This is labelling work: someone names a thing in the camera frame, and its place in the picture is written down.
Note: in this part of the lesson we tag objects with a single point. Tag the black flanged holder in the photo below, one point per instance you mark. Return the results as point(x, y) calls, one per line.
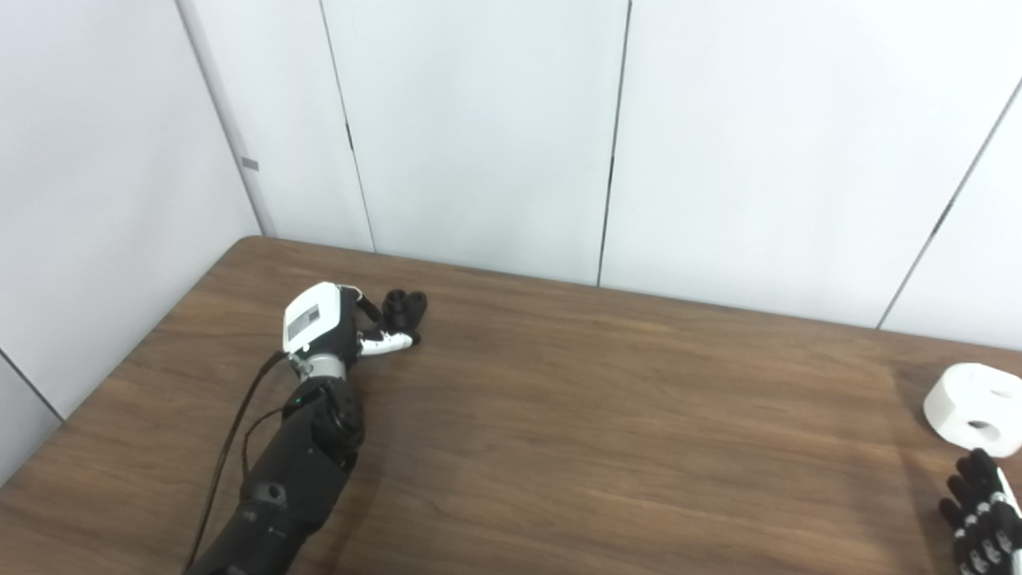
point(406, 307)

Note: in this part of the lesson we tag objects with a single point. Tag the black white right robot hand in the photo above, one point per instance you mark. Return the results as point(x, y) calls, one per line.
point(986, 519)

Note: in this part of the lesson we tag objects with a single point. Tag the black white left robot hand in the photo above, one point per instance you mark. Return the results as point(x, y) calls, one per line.
point(315, 315)

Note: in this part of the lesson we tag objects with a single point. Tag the round white plastic piece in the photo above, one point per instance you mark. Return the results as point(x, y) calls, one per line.
point(958, 399)

